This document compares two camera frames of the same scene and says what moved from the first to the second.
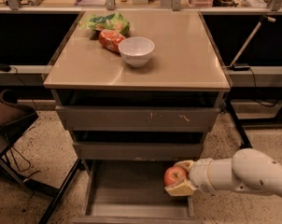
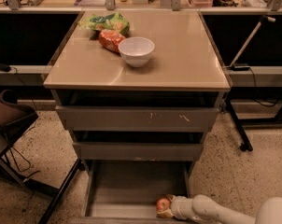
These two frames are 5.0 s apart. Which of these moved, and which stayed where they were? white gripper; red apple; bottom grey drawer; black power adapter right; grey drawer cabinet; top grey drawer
Moved: white gripper; red apple
Stayed: top grey drawer; bottom grey drawer; grey drawer cabinet; black power adapter right
